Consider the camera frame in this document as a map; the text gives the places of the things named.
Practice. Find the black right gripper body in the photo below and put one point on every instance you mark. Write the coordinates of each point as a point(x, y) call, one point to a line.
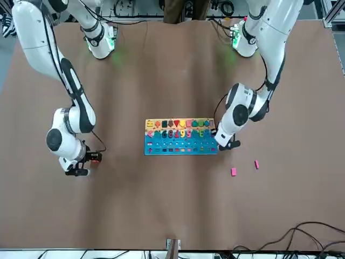
point(90, 156)

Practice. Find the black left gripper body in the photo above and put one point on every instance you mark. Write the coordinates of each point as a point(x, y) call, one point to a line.
point(225, 149)

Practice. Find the wide pink block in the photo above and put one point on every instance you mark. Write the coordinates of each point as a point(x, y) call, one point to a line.
point(234, 171)

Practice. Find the narrow pink block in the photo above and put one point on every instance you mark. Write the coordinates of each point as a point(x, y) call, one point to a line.
point(257, 164)

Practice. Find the colourful toy puzzle board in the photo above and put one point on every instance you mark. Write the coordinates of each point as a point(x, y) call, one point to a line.
point(180, 145)

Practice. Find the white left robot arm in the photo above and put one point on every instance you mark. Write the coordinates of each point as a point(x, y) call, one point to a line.
point(272, 32)

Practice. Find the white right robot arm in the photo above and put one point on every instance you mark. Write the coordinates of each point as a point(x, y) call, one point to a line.
point(35, 40)

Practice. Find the person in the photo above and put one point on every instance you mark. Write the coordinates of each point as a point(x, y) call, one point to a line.
point(175, 10)

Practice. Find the black white striped shoe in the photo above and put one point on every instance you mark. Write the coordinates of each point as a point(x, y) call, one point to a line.
point(6, 25)

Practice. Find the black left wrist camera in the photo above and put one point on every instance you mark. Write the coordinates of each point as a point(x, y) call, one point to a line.
point(235, 144)

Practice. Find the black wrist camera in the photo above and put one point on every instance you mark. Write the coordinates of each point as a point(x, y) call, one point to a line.
point(235, 144)
point(78, 172)

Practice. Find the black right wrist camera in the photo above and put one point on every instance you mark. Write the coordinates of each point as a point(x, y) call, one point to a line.
point(78, 172)

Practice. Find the aluminium frame post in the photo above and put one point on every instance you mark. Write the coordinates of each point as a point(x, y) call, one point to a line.
point(173, 248)

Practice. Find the aluminium frame rail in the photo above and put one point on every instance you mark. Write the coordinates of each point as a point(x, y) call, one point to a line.
point(328, 21)

